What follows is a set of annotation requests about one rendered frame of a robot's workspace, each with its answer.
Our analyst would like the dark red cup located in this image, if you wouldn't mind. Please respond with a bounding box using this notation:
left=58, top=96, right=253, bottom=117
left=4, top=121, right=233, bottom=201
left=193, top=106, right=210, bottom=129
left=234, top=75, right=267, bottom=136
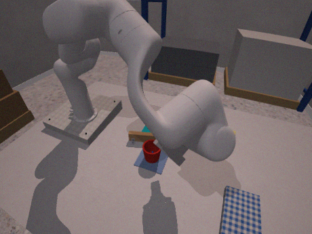
left=142, top=140, right=161, bottom=163

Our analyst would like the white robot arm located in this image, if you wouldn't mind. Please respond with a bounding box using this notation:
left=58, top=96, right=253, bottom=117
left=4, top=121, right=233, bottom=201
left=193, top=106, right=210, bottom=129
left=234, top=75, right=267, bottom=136
left=43, top=0, right=236, bottom=166

